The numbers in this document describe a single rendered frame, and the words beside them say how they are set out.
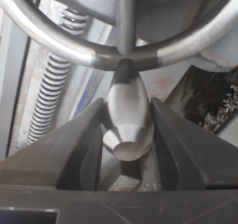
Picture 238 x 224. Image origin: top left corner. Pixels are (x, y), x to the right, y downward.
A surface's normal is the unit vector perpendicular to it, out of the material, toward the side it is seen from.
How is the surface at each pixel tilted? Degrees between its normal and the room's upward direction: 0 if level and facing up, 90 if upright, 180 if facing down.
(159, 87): 90
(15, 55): 90
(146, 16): 90
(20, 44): 90
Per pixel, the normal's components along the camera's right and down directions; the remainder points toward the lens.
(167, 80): -0.02, 0.61
